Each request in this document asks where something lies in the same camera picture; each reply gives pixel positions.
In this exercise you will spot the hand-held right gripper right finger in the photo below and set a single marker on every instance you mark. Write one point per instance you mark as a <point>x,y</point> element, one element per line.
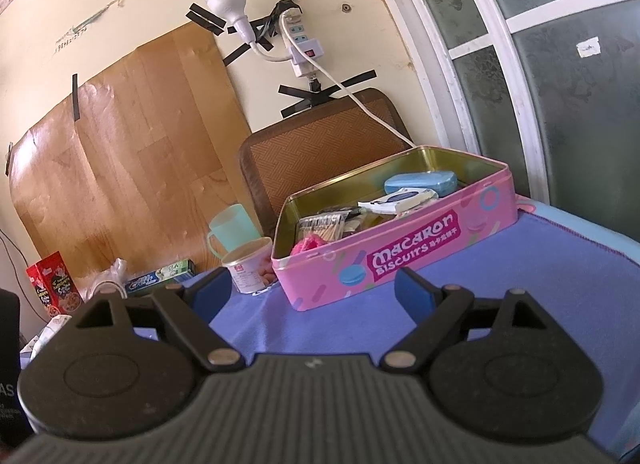
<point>412,296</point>

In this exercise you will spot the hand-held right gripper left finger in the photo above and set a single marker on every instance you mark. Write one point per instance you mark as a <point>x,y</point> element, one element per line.
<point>210,291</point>

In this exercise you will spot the pink tin box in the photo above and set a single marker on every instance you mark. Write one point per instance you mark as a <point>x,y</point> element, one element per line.
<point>410,254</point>

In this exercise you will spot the white packet with blue print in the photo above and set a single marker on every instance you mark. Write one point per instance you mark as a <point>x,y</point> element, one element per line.
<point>400,199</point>

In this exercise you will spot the blue zip pouch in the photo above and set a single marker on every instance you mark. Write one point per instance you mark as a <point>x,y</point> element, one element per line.
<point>425,179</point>

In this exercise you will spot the white plastic wrapper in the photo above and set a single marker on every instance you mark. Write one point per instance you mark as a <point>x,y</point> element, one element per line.
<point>45,334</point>

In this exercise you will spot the white paper cup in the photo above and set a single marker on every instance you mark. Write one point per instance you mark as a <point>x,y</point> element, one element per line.
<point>247,269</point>

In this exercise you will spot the green toothpaste box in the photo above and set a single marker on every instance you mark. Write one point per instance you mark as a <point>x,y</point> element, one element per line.
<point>160,275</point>

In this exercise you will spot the teal plastic cup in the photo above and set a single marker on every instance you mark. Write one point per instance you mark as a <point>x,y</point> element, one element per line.
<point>235,226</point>

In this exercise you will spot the red snack box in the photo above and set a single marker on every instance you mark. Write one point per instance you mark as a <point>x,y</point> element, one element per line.
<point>52,284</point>

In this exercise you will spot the clear plastic bag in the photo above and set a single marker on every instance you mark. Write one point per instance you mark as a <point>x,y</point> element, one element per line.
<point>112,274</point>

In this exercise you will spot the small dark item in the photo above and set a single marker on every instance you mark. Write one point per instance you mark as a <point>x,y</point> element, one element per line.
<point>350,212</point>

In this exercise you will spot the blue printed table cloth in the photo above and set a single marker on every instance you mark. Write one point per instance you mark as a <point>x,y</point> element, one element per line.
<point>525,284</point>

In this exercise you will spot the light blue mat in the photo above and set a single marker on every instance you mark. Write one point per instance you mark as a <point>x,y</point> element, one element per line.
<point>590,224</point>

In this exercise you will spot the black tape cross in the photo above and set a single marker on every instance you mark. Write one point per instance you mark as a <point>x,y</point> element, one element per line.
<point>305,98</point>

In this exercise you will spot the black tape strip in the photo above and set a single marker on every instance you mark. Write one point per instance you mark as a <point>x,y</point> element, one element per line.
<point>75,96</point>
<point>247,52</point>
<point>358,78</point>
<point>205,18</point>

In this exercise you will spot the white framed glass door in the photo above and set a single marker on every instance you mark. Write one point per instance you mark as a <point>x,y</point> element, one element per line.
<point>550,93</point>

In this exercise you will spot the white power strip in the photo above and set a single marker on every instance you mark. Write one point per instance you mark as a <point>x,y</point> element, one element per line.
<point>302,43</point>

